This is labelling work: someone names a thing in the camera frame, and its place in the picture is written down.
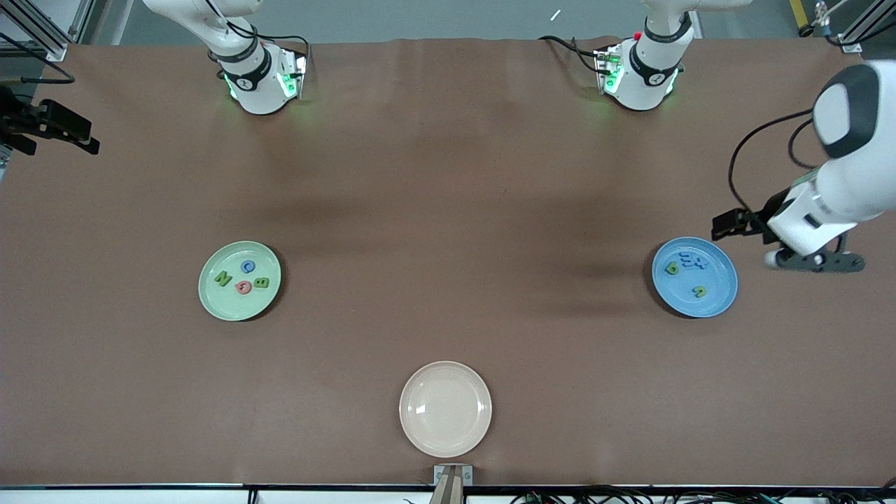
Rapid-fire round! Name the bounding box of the beige round plate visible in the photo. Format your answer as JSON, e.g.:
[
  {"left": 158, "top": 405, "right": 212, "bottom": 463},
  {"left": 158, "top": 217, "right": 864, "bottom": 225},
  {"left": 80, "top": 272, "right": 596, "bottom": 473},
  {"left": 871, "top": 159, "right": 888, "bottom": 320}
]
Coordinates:
[{"left": 399, "top": 360, "right": 493, "bottom": 459}]

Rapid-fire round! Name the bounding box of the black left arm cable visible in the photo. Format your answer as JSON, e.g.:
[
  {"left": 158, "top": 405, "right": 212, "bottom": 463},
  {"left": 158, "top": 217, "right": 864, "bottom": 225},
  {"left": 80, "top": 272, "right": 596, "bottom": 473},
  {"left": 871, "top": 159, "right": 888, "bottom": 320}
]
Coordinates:
[{"left": 728, "top": 108, "right": 820, "bottom": 214}]

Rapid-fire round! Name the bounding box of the metal base connector bracket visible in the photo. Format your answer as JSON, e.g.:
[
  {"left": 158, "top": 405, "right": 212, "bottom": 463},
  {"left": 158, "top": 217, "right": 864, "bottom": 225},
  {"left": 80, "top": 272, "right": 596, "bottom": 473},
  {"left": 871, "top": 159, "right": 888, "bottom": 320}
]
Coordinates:
[
  {"left": 279, "top": 50, "right": 309, "bottom": 100},
  {"left": 594, "top": 45, "right": 625, "bottom": 95}
]

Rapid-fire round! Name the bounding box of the blue round plate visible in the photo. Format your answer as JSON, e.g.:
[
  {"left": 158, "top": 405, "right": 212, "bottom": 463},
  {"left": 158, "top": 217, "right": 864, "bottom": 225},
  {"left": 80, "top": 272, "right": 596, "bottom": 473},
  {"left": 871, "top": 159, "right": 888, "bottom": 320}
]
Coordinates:
[{"left": 651, "top": 237, "right": 739, "bottom": 319}]

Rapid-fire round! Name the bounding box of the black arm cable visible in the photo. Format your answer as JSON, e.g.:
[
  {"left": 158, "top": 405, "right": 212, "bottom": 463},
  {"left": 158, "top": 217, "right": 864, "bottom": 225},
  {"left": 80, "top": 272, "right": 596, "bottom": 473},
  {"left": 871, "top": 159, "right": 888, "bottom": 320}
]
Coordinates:
[
  {"left": 728, "top": 108, "right": 820, "bottom": 214},
  {"left": 0, "top": 31, "right": 76, "bottom": 85}
]

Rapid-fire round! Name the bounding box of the beige mount bar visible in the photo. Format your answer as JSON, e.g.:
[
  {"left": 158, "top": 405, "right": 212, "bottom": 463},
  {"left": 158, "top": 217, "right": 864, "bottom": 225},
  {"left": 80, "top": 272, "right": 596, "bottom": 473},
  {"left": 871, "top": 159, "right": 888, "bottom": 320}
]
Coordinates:
[{"left": 428, "top": 468, "right": 467, "bottom": 504}]

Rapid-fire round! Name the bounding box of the light green round plate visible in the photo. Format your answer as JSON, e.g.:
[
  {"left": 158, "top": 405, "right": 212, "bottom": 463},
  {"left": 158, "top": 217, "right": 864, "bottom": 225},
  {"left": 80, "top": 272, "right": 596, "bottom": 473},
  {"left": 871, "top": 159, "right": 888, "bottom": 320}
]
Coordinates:
[{"left": 198, "top": 241, "right": 282, "bottom": 322}]

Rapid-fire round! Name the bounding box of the black base cable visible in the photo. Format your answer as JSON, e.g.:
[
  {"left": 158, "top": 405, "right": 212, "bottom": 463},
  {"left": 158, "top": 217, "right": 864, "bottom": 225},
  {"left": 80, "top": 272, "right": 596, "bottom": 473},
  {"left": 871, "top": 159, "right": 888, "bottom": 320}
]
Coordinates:
[
  {"left": 538, "top": 35, "right": 611, "bottom": 74},
  {"left": 203, "top": 0, "right": 311, "bottom": 64}
]

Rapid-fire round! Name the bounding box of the aluminium frame post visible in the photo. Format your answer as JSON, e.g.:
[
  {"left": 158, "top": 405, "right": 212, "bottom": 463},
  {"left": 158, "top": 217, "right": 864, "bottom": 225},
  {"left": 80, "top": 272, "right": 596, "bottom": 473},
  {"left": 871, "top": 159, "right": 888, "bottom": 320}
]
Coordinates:
[
  {"left": 836, "top": 0, "right": 896, "bottom": 54},
  {"left": 0, "top": 0, "right": 95, "bottom": 62}
]

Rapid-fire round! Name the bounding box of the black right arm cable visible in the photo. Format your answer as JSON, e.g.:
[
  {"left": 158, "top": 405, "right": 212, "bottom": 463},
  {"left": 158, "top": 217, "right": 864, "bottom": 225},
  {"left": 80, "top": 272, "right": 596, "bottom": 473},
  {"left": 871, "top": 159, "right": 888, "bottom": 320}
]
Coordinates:
[{"left": 0, "top": 31, "right": 76, "bottom": 85}]

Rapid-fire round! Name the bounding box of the brown table cover sheet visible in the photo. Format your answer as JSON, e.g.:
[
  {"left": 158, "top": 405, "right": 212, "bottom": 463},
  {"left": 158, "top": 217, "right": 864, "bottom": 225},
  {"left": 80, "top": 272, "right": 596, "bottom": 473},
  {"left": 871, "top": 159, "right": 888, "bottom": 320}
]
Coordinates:
[{"left": 0, "top": 36, "right": 896, "bottom": 487}]

